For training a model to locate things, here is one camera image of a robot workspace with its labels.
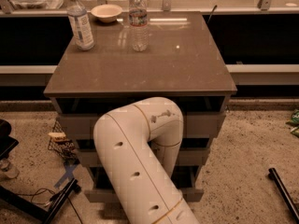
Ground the clear water bottle centre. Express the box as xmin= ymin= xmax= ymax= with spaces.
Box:
xmin=129 ymin=0 xmax=149 ymax=51

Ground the black stand leg left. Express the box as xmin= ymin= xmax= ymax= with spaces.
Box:
xmin=0 ymin=178 xmax=81 ymax=224

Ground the small bottle on floor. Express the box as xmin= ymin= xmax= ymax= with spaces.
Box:
xmin=0 ymin=159 xmax=20 ymax=179

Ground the green snack bag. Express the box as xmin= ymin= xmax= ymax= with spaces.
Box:
xmin=287 ymin=109 xmax=299 ymax=137

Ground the snack packet in basket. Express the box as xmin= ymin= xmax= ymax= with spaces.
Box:
xmin=49 ymin=132 xmax=70 ymax=143

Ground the black stand leg right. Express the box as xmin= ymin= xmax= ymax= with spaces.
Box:
xmin=268 ymin=168 xmax=299 ymax=224

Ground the black cable on floor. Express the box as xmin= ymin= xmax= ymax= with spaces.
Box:
xmin=15 ymin=188 xmax=84 ymax=224

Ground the black wire basket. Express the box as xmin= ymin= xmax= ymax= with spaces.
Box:
xmin=48 ymin=120 xmax=77 ymax=161

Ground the black stand leg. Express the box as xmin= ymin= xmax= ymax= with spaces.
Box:
xmin=0 ymin=178 xmax=81 ymax=224
xmin=268 ymin=168 xmax=299 ymax=224

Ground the blue tape cross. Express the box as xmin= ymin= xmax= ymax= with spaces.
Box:
xmin=54 ymin=161 xmax=78 ymax=189

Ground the grey bottom drawer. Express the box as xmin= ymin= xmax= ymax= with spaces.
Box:
xmin=84 ymin=166 xmax=204 ymax=203

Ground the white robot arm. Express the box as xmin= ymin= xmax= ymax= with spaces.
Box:
xmin=93 ymin=97 xmax=199 ymax=224

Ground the grey drawer cabinet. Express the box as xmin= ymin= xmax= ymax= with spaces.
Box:
xmin=43 ymin=10 xmax=238 ymax=191

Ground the white bowl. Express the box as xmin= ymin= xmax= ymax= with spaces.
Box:
xmin=91 ymin=4 xmax=122 ymax=23

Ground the labelled water bottle left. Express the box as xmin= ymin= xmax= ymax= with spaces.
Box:
xmin=67 ymin=0 xmax=94 ymax=50

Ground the grey top drawer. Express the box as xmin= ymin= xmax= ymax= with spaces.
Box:
xmin=57 ymin=112 xmax=225 ymax=140

